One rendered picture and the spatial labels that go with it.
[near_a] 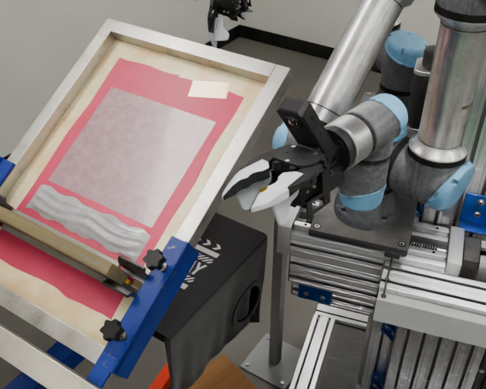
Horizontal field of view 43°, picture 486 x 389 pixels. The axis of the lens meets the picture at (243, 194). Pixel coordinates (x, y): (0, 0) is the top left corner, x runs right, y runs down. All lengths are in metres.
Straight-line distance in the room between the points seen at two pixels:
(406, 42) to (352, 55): 0.68
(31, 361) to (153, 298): 0.27
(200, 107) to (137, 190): 0.26
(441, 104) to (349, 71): 0.20
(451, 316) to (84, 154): 0.95
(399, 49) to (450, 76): 0.59
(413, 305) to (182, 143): 0.65
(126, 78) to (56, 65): 2.42
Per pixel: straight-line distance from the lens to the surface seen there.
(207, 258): 1.77
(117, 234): 1.43
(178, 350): 1.65
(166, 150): 1.49
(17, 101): 3.95
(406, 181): 1.29
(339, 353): 2.52
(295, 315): 2.91
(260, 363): 2.71
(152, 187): 1.46
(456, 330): 1.42
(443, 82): 1.18
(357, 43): 1.11
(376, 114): 0.96
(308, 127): 0.83
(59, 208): 1.55
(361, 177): 1.01
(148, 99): 1.60
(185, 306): 1.65
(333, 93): 1.09
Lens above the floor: 2.15
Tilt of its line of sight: 37 degrees down
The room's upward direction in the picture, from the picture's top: straight up
